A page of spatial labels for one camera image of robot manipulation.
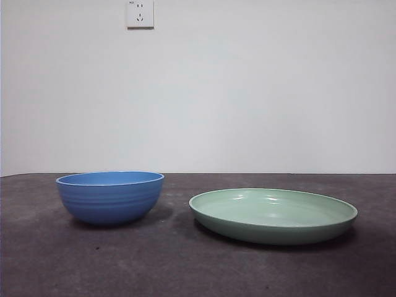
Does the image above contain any blue ribbed bowl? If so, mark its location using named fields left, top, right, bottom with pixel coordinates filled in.
left=55, top=171, right=165, bottom=226

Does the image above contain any green round plate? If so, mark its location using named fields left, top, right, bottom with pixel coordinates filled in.
left=189, top=187, right=358, bottom=246

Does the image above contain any white wall socket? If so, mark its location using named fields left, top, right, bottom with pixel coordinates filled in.
left=126, top=0, right=155, bottom=30

